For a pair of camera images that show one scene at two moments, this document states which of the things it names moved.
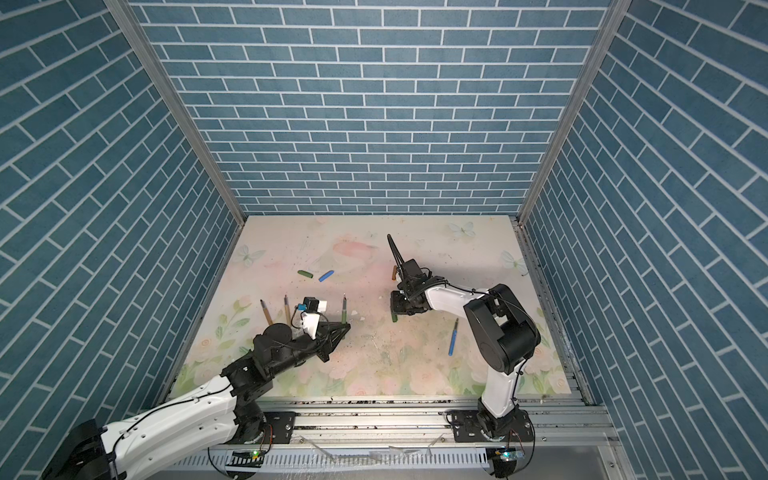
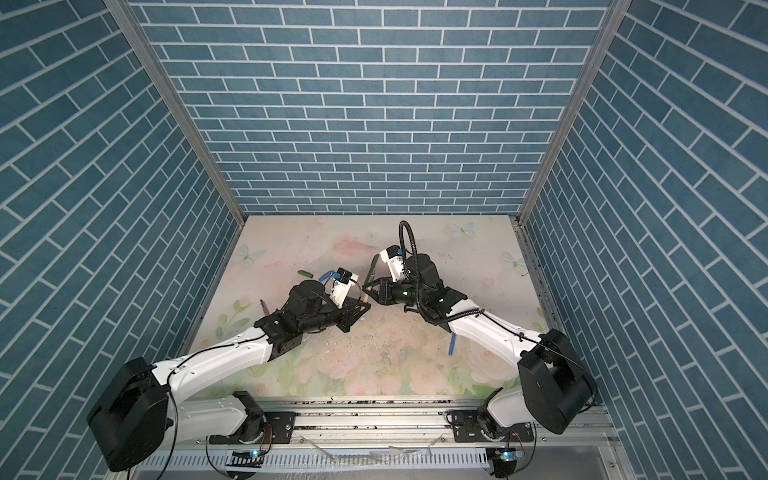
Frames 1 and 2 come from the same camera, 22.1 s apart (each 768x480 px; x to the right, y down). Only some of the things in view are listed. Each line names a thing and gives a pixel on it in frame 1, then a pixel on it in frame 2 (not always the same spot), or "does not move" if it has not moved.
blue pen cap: x=326 y=275 does not move
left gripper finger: x=335 y=329 -> x=353 y=308
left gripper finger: x=332 y=347 -> x=346 y=324
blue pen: x=454 y=338 does not move
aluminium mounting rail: x=412 y=426 does not move
